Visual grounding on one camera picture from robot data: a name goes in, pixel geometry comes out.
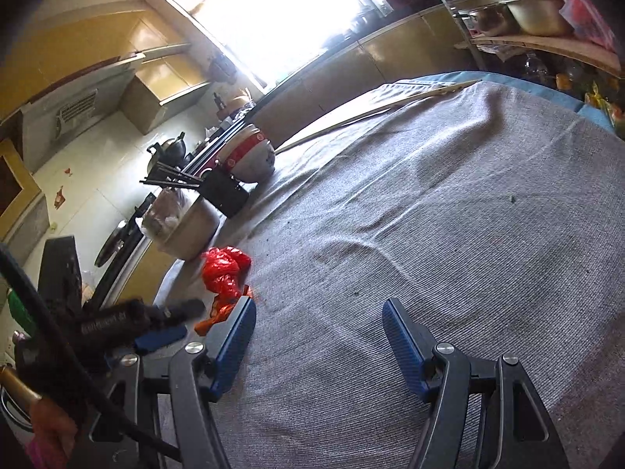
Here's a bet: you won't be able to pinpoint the person's left forearm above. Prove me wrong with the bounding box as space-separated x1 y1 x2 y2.
27 396 79 469

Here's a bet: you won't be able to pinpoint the black chopstick holder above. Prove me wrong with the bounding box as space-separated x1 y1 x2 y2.
201 169 250 218

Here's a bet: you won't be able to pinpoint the beige plastic basin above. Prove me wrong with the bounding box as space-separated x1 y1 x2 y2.
141 188 221 261

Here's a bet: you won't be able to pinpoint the kitchen window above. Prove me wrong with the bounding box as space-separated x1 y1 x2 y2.
161 0 377 91

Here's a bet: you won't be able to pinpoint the red plastic bag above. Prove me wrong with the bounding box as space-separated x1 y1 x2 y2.
194 247 255 337

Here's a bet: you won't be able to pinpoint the black cable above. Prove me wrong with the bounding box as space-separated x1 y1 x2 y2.
0 244 181 460

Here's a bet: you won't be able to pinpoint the clear plastic bag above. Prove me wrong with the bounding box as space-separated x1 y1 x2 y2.
141 188 196 240

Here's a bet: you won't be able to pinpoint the black wok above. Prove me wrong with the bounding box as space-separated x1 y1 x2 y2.
146 133 189 164

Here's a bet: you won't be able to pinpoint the range hood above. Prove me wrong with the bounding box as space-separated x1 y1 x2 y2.
22 51 147 172

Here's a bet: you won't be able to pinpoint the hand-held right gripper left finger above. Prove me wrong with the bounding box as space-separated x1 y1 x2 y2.
90 297 257 469

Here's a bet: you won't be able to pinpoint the bundle of black chopsticks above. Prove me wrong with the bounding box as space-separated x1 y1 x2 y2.
140 160 206 189

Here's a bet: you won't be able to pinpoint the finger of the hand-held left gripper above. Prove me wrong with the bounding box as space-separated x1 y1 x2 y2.
156 298 206 326
134 325 189 354

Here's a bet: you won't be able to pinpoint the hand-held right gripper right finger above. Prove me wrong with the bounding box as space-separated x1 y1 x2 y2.
382 298 570 469

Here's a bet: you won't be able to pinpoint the yellow upper cabinet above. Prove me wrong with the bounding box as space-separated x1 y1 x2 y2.
120 41 211 135

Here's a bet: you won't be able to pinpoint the small steel pot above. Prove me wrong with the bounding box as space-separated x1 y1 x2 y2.
454 4 518 37

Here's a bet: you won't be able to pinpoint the metal storage rack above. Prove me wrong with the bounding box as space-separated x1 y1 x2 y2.
425 0 625 79

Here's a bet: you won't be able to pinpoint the grey ribbed table cloth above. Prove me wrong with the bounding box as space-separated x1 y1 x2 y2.
156 81 625 469

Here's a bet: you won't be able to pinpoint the long wooden strip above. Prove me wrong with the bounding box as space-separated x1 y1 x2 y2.
276 79 483 154

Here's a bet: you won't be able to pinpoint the yellow counter cabinets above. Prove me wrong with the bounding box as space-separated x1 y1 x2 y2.
249 5 479 145

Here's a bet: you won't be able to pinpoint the large steel pot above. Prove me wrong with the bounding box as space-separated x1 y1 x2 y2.
503 0 572 37

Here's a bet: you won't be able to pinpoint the white bowl with red band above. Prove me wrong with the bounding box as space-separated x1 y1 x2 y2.
217 129 268 167

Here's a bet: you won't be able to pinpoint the pink plastic bag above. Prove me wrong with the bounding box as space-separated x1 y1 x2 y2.
552 0 618 52

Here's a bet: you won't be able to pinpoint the blue table cover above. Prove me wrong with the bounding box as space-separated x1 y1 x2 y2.
400 71 618 132

